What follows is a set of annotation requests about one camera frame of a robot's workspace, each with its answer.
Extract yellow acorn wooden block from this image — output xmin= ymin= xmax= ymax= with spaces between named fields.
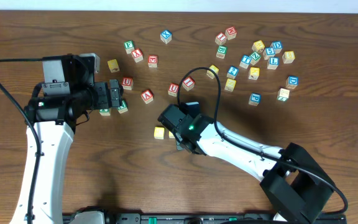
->
xmin=107 ymin=59 xmax=120 ymax=73

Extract green Z wooden block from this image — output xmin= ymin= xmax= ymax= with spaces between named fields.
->
xmin=249 ymin=52 xmax=261 ymax=65

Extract red E wooden block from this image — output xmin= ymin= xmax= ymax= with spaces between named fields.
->
xmin=148 ymin=55 xmax=158 ymax=68

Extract red I block far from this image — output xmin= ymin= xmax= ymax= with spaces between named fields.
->
xmin=215 ymin=32 xmax=227 ymax=45

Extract yellow block beside centre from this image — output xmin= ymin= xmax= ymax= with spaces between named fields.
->
xmin=206 ymin=65 xmax=219 ymax=79

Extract yellow 8 wooden block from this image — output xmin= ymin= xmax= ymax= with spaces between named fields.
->
xmin=282 ymin=51 xmax=295 ymax=63

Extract red I block centre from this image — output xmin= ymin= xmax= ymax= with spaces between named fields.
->
xmin=182 ymin=77 xmax=195 ymax=91

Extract blue L wooden block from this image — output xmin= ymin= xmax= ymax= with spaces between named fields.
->
xmin=267 ymin=57 xmax=280 ymax=70

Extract blue 5 wooden block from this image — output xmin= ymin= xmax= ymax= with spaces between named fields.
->
xmin=263 ymin=47 xmax=275 ymax=60

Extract blue T wooden block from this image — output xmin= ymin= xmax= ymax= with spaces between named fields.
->
xmin=239 ymin=55 xmax=251 ymax=69

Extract blue 2 wooden block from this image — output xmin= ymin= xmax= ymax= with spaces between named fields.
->
xmin=226 ymin=66 xmax=239 ymax=80

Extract green B wooden block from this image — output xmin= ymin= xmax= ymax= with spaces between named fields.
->
xmin=216 ymin=45 xmax=227 ymax=58

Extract yellow O wooden block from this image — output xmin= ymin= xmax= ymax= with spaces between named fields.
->
xmin=168 ymin=131 xmax=175 ymax=139

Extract blue X wooden block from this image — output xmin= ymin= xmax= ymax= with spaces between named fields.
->
xmin=160 ymin=30 xmax=172 ymax=44

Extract white green wooden block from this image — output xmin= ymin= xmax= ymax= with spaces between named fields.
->
xmin=277 ymin=88 xmax=290 ymax=101

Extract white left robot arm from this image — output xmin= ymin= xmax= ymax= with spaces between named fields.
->
xmin=11 ymin=53 xmax=124 ymax=223

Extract blue P wooden block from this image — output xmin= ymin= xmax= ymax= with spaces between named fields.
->
xmin=249 ymin=93 xmax=261 ymax=106

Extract red i block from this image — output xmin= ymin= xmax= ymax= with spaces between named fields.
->
xmin=215 ymin=32 xmax=227 ymax=45
xmin=182 ymin=77 xmax=195 ymax=91

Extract red u block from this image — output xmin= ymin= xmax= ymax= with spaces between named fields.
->
xmin=122 ymin=77 xmax=134 ymax=90
xmin=168 ymin=83 xmax=179 ymax=97

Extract green F wooden block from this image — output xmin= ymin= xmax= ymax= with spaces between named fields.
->
xmin=124 ymin=40 xmax=135 ymax=54

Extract yellow block far top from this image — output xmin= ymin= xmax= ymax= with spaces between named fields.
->
xmin=252 ymin=40 xmax=265 ymax=53

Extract blue D block right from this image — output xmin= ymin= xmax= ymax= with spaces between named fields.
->
xmin=285 ymin=76 xmax=299 ymax=90

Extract red U block centre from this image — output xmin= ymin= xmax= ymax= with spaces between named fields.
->
xmin=168 ymin=83 xmax=179 ymax=97

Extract yellow block near R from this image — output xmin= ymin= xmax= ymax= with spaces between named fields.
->
xmin=224 ymin=78 xmax=236 ymax=92

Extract blue d block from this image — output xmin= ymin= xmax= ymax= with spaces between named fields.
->
xmin=285 ymin=76 xmax=299 ymax=90
xmin=270 ymin=41 xmax=283 ymax=54

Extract yellow block middle right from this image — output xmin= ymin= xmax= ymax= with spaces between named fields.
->
xmin=249 ymin=67 xmax=260 ymax=80

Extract red U block left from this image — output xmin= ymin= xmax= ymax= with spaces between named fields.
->
xmin=122 ymin=77 xmax=134 ymax=90

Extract red W wooden block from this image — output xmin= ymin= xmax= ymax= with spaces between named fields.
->
xmin=225 ymin=26 xmax=237 ymax=40

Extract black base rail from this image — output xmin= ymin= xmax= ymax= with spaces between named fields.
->
xmin=62 ymin=212 xmax=347 ymax=224

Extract red X wooden block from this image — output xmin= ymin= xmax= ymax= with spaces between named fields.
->
xmin=131 ymin=49 xmax=144 ymax=63

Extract yellow C wooden block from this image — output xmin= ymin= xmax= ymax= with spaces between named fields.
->
xmin=154 ymin=127 xmax=165 ymax=139

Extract blue D block far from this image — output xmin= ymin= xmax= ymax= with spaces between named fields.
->
xmin=270 ymin=41 xmax=283 ymax=54

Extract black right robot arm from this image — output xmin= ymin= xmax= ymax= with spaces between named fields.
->
xmin=158 ymin=103 xmax=334 ymax=223

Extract red A wooden block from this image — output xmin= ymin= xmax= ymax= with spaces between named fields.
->
xmin=141 ymin=90 xmax=154 ymax=104

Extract green N wooden block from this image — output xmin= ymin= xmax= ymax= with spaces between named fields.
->
xmin=117 ymin=100 xmax=128 ymax=114

